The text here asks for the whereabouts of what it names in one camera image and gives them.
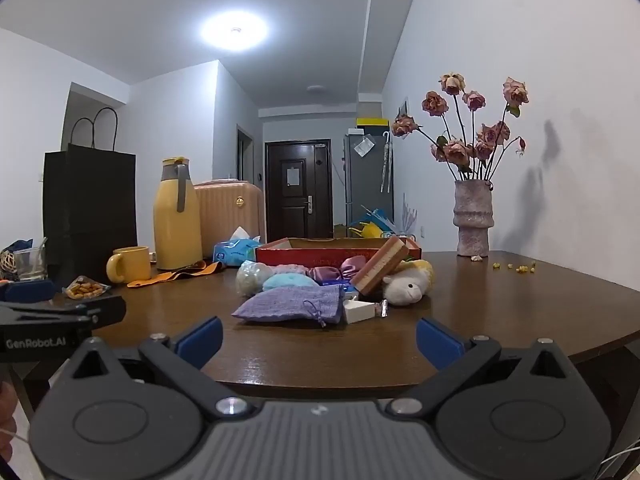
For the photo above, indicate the white yellow sheep plush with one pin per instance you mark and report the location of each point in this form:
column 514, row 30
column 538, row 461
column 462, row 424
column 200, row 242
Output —
column 405, row 287

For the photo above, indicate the small hallway ceiling lamp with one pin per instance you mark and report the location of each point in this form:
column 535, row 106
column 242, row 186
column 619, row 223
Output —
column 315, row 89

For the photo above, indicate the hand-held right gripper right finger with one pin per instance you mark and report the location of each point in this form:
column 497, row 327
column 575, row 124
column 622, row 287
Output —
column 437, row 342

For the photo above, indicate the purple fairy wings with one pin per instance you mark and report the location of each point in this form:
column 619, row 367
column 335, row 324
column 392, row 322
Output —
column 409, row 215

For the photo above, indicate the blue tissue pack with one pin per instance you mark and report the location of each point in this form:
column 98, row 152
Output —
column 235, row 250

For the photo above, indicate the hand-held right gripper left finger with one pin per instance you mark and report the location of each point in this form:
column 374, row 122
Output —
column 202, row 341

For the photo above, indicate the clear glass cup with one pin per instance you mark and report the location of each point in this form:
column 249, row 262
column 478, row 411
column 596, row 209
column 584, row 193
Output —
column 31, row 265

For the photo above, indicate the pink satin scrunchie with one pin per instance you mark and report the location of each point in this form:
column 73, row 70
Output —
column 337, row 267

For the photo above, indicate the mottled ceramic vase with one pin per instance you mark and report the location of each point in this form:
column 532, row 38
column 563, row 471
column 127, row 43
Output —
column 473, row 220

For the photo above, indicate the black paper bag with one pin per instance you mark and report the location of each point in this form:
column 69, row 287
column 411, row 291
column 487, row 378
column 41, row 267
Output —
column 90, row 200

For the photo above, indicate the clear snack bag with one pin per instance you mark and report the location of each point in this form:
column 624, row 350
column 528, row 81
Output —
column 85, row 288

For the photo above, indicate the side room door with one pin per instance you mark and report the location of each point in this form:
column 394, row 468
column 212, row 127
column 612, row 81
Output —
column 245, row 155

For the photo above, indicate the dark entrance door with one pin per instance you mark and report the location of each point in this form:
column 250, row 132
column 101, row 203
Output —
column 300, row 195

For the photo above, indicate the small white box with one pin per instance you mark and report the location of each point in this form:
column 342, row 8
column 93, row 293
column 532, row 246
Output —
column 357, row 312

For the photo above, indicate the bunch of dried roses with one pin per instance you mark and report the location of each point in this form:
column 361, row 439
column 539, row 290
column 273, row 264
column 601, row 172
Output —
column 457, row 152

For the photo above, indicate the yellow box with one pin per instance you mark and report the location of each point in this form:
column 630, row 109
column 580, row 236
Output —
column 372, row 122

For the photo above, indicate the light blue fluffy puff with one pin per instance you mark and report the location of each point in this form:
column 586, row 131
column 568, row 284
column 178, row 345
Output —
column 290, row 281

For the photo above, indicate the iridescent plastic bag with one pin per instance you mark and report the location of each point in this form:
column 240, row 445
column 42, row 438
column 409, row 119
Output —
column 252, row 277

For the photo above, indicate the pink ribbed suitcase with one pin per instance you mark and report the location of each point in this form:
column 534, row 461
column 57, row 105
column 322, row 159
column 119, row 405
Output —
column 230, row 215

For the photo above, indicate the grey refrigerator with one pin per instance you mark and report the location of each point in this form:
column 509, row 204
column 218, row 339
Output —
column 362, row 185

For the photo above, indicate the folded white umbrella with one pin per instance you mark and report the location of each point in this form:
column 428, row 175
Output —
column 386, row 160

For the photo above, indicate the paper note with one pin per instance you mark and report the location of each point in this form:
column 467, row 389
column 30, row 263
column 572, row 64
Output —
column 363, row 146

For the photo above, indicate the red cardboard box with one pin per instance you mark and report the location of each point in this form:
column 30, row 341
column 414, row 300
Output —
column 300, row 260

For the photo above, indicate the person's left hand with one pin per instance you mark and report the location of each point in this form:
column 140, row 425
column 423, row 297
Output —
column 6, row 420

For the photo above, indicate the scattered yellow crumbs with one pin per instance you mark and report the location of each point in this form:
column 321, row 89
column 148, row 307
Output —
column 520, row 270

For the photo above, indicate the basket with wicker ball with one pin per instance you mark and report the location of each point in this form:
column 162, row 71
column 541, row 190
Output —
column 7, row 262

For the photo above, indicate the brown cardboard carton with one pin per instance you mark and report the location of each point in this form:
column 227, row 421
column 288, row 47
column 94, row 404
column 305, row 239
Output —
column 341, row 231

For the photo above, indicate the layered pink brown sponge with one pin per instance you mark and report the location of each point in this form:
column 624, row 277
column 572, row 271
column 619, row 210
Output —
column 380, row 265

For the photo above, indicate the round ceiling light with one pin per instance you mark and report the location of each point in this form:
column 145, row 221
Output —
column 234, row 30

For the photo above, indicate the yellow plastic toy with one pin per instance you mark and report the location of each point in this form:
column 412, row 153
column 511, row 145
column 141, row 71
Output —
column 369, row 231

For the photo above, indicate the yellow thermos jug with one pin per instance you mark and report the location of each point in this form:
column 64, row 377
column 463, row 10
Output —
column 176, row 220

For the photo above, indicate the yellow mug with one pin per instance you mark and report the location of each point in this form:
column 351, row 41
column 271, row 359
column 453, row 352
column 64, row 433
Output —
column 131, row 262

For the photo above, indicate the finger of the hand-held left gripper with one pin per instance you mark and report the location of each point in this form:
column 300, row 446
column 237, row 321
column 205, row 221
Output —
column 75, row 311
column 30, row 291

